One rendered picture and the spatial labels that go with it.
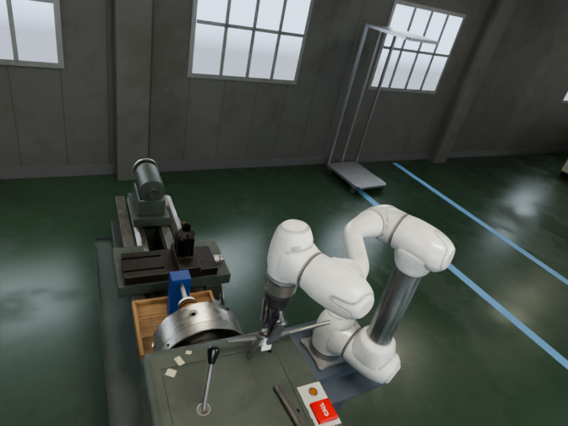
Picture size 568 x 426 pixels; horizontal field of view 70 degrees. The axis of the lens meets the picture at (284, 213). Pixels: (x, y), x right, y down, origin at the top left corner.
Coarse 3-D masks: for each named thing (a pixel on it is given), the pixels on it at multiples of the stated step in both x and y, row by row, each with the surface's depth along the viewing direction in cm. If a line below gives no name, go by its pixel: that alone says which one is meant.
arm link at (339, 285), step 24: (360, 216) 135; (360, 240) 119; (312, 264) 96; (336, 264) 96; (360, 264) 106; (312, 288) 95; (336, 288) 92; (360, 288) 92; (336, 312) 93; (360, 312) 92
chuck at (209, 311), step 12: (180, 312) 139; (204, 312) 139; (216, 312) 141; (228, 312) 145; (168, 324) 137; (180, 324) 135; (192, 324) 134; (156, 336) 138; (168, 336) 134; (156, 348) 136
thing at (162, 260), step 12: (144, 252) 199; (156, 252) 201; (168, 252) 203; (204, 252) 208; (132, 264) 190; (144, 264) 192; (156, 264) 194; (168, 264) 195; (204, 264) 200; (132, 276) 183; (144, 276) 185; (156, 276) 188; (168, 276) 191; (192, 276) 197
